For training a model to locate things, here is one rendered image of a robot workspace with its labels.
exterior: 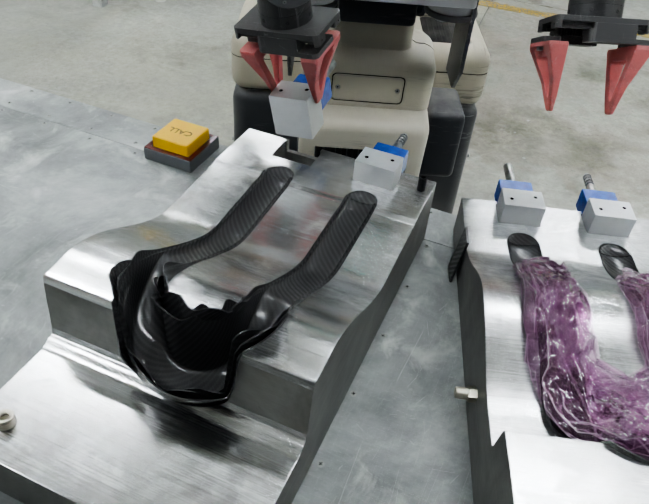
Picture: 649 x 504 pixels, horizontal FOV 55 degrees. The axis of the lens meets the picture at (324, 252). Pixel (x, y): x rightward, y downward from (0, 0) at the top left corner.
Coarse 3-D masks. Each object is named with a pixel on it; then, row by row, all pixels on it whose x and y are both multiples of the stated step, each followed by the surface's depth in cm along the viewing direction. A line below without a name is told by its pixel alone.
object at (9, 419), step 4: (0, 412) 51; (4, 412) 51; (8, 412) 51; (12, 412) 51; (0, 416) 51; (4, 416) 51; (8, 416) 51; (12, 416) 51; (0, 420) 51; (4, 420) 51; (8, 420) 51; (12, 420) 51; (16, 420) 52; (0, 424) 50; (4, 424) 50; (8, 424) 51; (12, 424) 51; (0, 428) 51; (4, 428) 51; (8, 428) 51
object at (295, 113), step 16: (336, 64) 82; (304, 80) 77; (272, 96) 73; (288, 96) 73; (304, 96) 72; (272, 112) 75; (288, 112) 74; (304, 112) 73; (320, 112) 76; (288, 128) 75; (304, 128) 74
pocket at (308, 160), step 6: (282, 144) 81; (288, 144) 82; (276, 150) 80; (282, 150) 82; (288, 150) 83; (276, 156) 80; (282, 156) 82; (288, 156) 83; (294, 156) 83; (300, 156) 82; (306, 156) 82; (312, 156) 82; (300, 162) 83; (306, 162) 82; (312, 162) 82
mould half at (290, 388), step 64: (192, 192) 73; (320, 192) 74; (384, 192) 74; (64, 256) 56; (128, 256) 57; (256, 256) 64; (384, 256) 67; (64, 320) 56; (320, 320) 53; (64, 384) 55; (128, 384) 55; (256, 384) 50; (320, 384) 50; (0, 448) 50; (64, 448) 50; (128, 448) 51; (192, 448) 51; (256, 448) 51
